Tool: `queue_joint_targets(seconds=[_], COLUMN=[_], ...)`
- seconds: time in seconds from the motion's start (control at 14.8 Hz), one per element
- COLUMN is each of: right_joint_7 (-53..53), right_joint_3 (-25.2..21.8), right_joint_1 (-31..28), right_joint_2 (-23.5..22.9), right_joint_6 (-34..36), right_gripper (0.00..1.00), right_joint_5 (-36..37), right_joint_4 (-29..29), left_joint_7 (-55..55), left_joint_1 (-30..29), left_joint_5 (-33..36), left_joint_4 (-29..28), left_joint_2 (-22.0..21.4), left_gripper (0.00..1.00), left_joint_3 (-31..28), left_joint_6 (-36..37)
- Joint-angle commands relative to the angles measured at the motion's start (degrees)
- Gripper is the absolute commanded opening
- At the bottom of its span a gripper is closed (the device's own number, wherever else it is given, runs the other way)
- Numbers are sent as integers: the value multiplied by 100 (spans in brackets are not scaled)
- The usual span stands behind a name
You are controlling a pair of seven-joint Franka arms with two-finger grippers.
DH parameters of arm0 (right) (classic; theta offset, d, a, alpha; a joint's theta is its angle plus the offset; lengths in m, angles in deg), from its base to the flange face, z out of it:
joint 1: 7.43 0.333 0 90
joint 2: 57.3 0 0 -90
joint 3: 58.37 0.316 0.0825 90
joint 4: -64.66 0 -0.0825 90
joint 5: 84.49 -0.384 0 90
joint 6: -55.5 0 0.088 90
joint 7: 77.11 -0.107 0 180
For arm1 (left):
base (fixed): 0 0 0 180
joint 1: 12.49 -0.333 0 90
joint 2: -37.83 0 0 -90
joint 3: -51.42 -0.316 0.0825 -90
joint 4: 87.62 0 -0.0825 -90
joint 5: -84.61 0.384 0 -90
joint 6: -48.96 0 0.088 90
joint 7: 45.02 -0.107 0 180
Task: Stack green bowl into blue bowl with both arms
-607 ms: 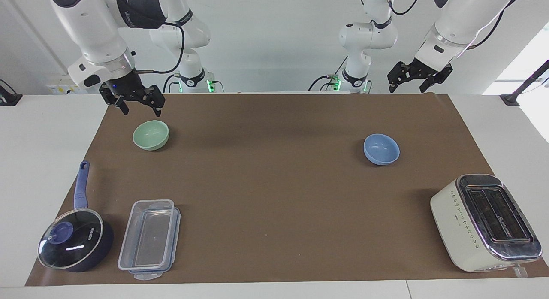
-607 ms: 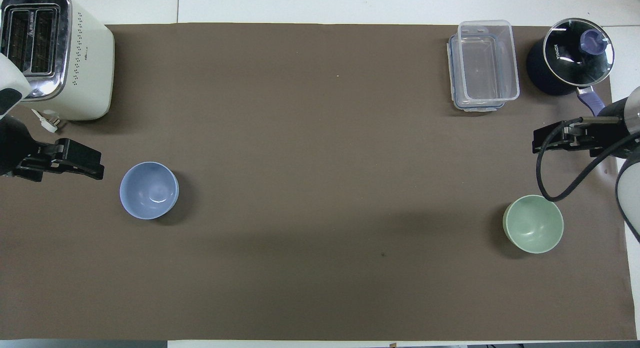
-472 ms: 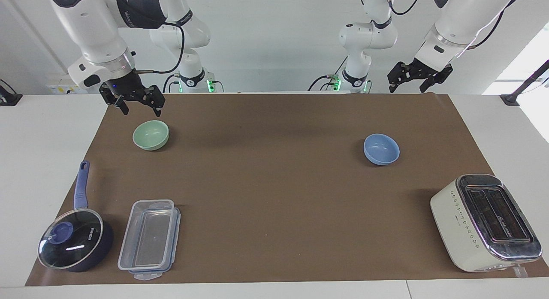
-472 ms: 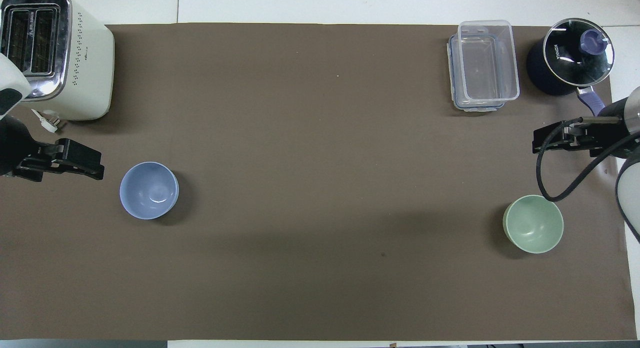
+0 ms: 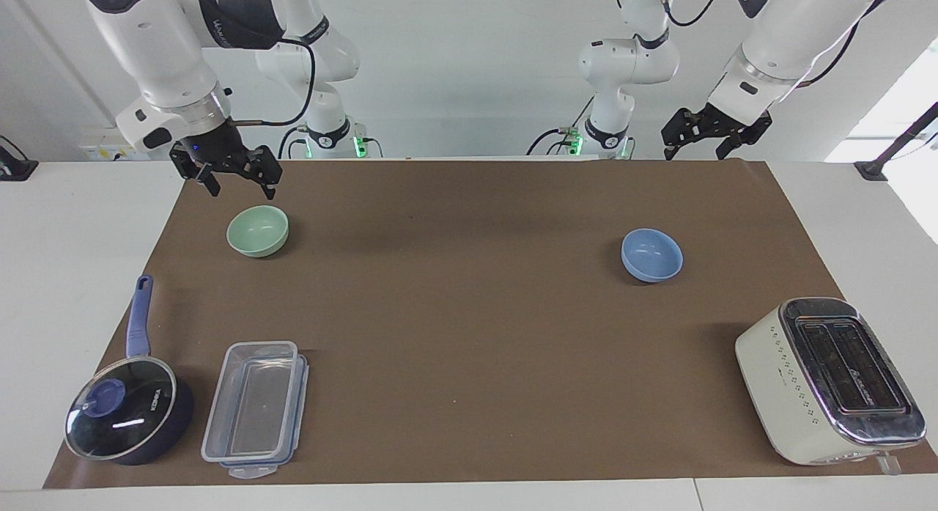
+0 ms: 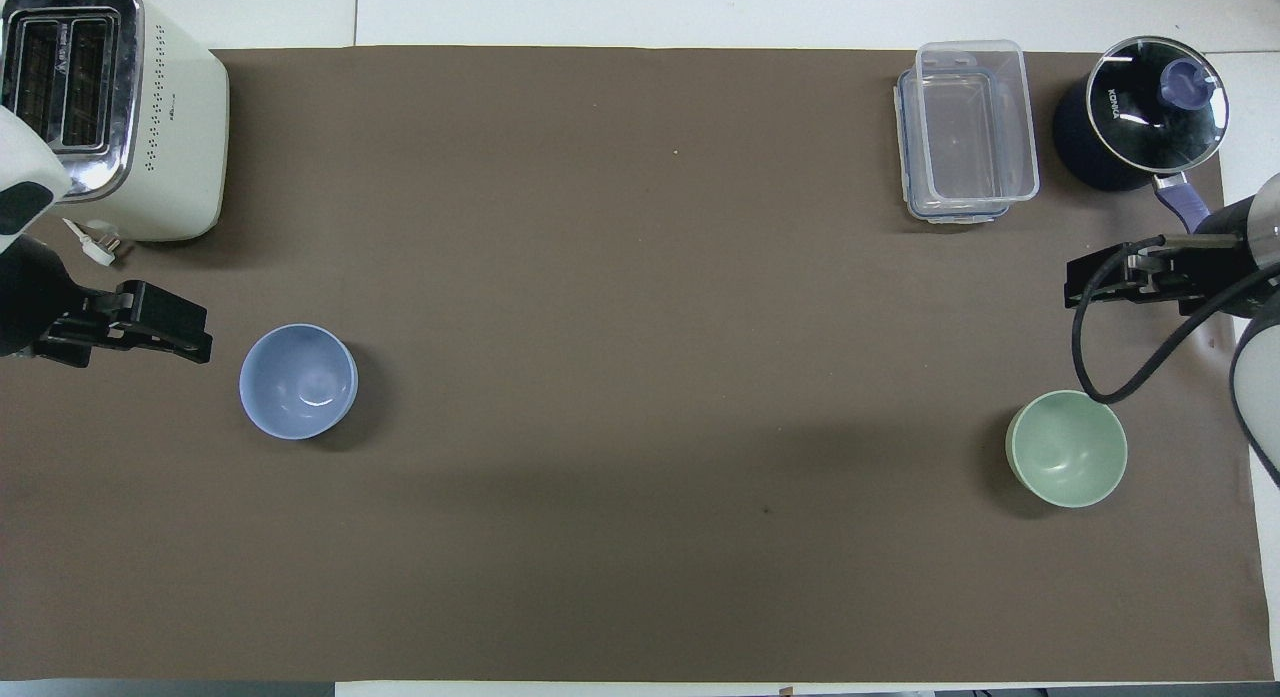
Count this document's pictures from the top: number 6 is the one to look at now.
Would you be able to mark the dark blue pot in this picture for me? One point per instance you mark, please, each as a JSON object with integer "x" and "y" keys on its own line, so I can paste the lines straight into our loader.
{"x": 1075, "y": 142}

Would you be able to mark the cream white toaster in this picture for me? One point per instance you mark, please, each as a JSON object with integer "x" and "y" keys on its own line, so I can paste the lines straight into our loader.
{"x": 170, "y": 127}

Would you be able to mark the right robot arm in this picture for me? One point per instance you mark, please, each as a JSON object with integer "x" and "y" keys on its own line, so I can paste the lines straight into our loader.
{"x": 1258, "y": 377}

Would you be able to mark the blue bowl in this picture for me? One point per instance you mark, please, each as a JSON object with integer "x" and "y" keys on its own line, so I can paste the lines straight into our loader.
{"x": 298, "y": 382}

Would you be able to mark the white power plug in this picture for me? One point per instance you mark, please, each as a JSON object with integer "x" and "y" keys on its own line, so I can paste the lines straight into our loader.
{"x": 100, "y": 245}

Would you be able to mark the green bowl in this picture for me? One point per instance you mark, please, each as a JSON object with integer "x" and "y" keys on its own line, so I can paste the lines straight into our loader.
{"x": 1068, "y": 449}

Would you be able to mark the clear plastic container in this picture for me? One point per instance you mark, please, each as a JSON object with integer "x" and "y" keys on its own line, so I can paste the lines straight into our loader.
{"x": 975, "y": 127}

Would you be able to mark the glass lid with purple knob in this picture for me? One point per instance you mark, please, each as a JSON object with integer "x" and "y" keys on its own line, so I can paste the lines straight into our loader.
{"x": 1140, "y": 97}

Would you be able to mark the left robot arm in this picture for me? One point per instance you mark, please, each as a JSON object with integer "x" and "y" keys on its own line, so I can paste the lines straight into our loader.
{"x": 25, "y": 157}

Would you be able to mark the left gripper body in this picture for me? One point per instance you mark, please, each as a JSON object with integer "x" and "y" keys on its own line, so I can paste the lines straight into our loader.
{"x": 30, "y": 297}

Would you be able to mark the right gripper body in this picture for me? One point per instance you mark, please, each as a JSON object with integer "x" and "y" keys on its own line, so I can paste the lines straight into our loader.
{"x": 1225, "y": 232}

